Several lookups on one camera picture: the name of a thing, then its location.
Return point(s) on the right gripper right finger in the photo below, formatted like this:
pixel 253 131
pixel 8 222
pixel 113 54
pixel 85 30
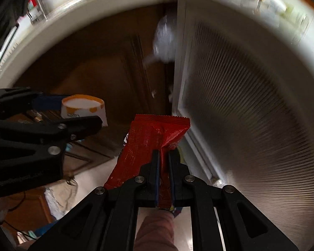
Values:
pixel 222 218

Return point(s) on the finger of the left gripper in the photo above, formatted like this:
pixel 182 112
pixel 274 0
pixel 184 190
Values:
pixel 66 130
pixel 19 100

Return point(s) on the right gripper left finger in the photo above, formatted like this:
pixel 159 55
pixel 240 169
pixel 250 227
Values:
pixel 105 219

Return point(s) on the orange white paper cup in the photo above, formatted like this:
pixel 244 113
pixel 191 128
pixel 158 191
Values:
pixel 80 105

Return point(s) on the red snack wrapper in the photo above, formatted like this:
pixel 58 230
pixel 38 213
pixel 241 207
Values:
pixel 149 140

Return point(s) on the pink sleeve forearm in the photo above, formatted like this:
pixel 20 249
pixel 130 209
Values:
pixel 156 232

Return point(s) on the white ribbed cabinet door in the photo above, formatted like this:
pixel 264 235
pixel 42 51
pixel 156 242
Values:
pixel 250 100

